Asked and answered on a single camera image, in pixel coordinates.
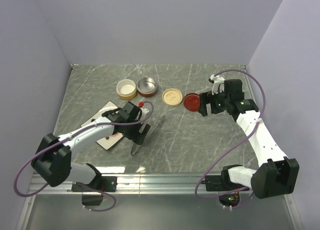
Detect red steel lunch container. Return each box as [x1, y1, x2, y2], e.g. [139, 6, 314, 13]
[137, 77, 158, 98]

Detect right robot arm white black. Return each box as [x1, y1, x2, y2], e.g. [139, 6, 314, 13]
[198, 75, 300, 199]

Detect yellow lunch container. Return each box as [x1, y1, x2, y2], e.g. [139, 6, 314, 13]
[116, 79, 137, 100]

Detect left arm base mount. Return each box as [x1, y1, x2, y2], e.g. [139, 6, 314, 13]
[71, 175, 118, 193]

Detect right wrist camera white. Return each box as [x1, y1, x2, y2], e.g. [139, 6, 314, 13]
[208, 74, 225, 95]

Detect white square plate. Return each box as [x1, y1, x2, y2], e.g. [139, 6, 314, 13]
[80, 101, 124, 151]

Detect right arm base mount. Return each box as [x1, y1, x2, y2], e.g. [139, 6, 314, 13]
[201, 175, 249, 192]

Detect red round lid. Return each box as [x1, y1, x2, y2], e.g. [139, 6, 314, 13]
[183, 93, 200, 112]

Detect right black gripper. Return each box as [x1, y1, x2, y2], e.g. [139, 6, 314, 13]
[197, 87, 230, 117]

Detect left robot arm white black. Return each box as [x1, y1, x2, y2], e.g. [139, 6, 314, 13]
[31, 101, 154, 191]

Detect cream round lid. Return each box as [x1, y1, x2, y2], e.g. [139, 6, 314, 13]
[162, 88, 183, 107]

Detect metal tongs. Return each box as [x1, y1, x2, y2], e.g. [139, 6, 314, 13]
[130, 115, 166, 157]

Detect aluminium rail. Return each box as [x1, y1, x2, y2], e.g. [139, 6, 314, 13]
[27, 173, 230, 195]

